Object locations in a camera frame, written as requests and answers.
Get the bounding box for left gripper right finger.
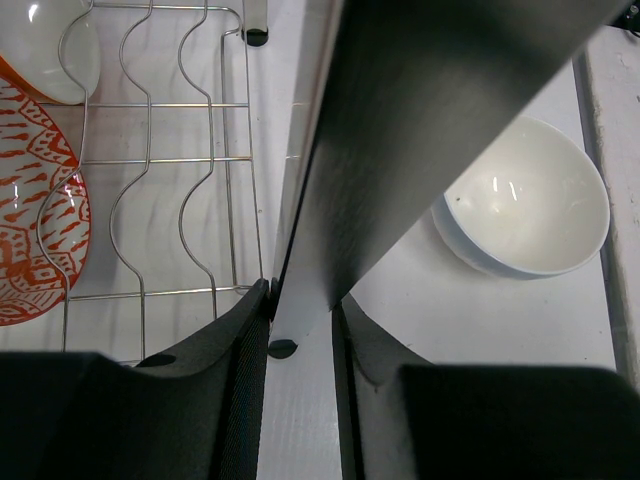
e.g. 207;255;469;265
332;297;639;479

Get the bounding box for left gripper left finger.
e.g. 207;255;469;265
1;280;269;479

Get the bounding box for red patterned bowl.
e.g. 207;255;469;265
1;79;91;326

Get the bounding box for steel two-tier dish rack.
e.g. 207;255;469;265
37;0;626;366

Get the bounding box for white bowl pink rim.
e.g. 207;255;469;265
1;0;101;105

